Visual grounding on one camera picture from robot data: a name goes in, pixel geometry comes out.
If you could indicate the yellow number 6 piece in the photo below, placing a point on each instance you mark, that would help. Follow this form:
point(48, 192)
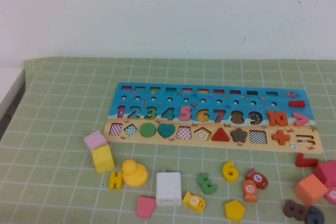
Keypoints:
point(230, 175)

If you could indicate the pink number 5 piece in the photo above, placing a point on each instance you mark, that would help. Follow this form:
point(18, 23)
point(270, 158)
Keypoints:
point(187, 115)

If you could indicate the teal heart piece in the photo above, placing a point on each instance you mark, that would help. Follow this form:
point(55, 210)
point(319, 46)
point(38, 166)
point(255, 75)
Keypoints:
point(166, 130)

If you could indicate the green circle piece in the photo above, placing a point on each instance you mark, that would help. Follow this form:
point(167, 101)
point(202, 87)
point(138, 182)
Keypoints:
point(148, 130)

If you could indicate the red triangle piece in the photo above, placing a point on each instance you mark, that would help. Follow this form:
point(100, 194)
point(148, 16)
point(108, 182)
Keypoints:
point(220, 136)

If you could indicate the blue wooden number puzzle board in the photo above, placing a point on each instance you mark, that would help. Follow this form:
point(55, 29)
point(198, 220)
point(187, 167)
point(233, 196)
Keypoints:
point(236, 103)

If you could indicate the brown star piece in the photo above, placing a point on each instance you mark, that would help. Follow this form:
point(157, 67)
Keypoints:
point(239, 134)

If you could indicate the yellow letter H piece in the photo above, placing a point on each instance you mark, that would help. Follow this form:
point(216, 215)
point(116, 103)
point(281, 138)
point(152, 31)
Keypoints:
point(115, 180)

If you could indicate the green number 3 piece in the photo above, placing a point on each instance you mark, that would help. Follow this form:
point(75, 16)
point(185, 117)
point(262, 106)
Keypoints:
point(208, 187)

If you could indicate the orange number 10 piece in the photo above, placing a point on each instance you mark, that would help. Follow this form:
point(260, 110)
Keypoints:
point(271, 118)

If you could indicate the yellow fish piece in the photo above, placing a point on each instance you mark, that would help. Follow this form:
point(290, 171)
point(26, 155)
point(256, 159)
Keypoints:
point(193, 201)

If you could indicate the pink trapezoid piece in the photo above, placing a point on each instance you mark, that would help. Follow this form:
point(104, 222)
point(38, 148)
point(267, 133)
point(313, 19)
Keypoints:
point(145, 207)

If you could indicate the orange plus piece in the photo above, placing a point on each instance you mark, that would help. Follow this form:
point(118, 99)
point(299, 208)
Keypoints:
point(281, 137)

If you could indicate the red fish piece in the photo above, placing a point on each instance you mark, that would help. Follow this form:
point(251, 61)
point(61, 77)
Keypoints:
point(258, 178)

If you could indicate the orange fish piece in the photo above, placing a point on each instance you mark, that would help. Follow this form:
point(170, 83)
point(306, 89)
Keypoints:
point(250, 190)

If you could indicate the red minus piece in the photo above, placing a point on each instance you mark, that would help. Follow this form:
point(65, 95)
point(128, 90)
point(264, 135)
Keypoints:
point(296, 104)

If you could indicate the yellow pentagon piece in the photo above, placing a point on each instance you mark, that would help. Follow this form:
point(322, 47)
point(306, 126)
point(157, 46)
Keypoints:
point(235, 211)

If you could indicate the pink greater-than piece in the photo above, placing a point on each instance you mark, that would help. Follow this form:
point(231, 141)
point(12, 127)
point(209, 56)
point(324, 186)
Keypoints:
point(302, 119)

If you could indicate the red angle sign piece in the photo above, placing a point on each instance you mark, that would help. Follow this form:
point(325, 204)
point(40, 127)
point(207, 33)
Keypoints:
point(302, 163)

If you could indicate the brown number 8 piece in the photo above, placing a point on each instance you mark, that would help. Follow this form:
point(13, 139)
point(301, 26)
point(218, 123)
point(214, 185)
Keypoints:
point(290, 209)

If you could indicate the dark grey number 9 piece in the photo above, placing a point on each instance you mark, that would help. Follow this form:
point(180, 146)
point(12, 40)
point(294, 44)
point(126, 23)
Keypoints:
point(311, 217)

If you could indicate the pink round piece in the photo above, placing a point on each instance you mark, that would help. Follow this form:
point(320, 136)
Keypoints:
point(331, 195)

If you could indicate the yellow rubber duck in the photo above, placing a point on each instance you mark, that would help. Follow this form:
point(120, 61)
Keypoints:
point(135, 174)

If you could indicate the pink cube block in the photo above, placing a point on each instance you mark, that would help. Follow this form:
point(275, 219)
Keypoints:
point(95, 139)

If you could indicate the yellow cube block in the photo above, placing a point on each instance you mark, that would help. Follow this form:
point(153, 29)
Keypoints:
point(103, 159)

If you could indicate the white charger adapter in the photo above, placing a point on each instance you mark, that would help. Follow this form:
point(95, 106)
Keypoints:
point(168, 188)

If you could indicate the orange cube block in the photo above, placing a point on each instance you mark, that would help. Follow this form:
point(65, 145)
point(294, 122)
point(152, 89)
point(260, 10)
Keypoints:
point(311, 191)

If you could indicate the magenta block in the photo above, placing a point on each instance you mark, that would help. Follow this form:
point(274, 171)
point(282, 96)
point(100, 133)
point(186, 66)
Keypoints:
point(326, 172)

